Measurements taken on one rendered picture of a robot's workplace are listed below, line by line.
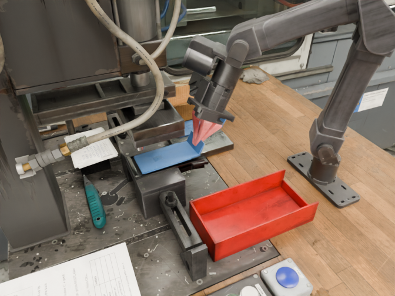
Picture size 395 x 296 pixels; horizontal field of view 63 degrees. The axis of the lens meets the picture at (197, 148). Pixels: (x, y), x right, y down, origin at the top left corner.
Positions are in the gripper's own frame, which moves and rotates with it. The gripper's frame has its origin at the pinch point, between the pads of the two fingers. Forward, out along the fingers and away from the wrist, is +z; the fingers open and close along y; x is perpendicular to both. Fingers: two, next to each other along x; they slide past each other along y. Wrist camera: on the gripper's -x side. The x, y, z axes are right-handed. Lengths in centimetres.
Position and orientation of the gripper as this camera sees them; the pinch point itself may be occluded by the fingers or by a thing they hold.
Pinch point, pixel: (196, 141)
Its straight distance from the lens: 76.1
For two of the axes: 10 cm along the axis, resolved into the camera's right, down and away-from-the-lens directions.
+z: -3.9, 8.7, 3.0
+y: -8.1, -1.7, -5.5
